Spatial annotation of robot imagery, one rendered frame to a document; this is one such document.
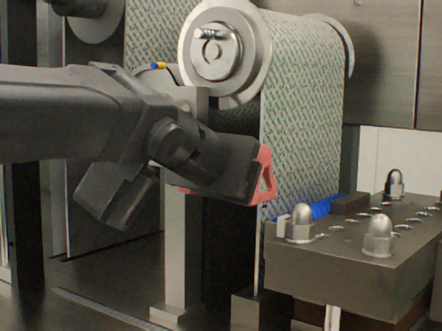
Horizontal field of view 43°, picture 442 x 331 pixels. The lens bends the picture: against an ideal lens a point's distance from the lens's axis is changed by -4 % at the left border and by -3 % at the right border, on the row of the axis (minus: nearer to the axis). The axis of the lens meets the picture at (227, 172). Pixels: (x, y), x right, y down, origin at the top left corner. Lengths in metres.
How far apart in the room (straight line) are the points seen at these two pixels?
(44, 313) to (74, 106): 0.48
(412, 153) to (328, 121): 2.57
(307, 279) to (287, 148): 0.19
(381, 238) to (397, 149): 2.82
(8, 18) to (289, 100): 0.40
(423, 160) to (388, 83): 2.45
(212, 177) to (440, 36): 0.50
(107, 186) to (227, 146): 0.14
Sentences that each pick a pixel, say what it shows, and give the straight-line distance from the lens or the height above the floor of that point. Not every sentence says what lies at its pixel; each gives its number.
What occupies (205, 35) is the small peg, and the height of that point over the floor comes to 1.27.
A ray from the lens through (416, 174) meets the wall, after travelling 3.44.
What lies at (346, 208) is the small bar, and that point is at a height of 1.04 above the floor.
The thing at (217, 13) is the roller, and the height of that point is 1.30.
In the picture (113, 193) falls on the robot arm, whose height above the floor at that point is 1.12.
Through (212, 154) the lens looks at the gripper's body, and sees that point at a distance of 0.57.
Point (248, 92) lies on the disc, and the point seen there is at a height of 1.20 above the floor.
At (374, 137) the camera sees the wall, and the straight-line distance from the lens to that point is 3.50.
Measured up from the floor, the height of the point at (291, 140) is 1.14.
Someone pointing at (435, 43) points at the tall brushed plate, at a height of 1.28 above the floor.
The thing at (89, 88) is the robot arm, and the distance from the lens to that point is 0.40.
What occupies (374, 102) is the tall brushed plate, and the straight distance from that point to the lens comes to 0.99.
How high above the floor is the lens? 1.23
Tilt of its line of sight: 10 degrees down
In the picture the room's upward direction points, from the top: 1 degrees clockwise
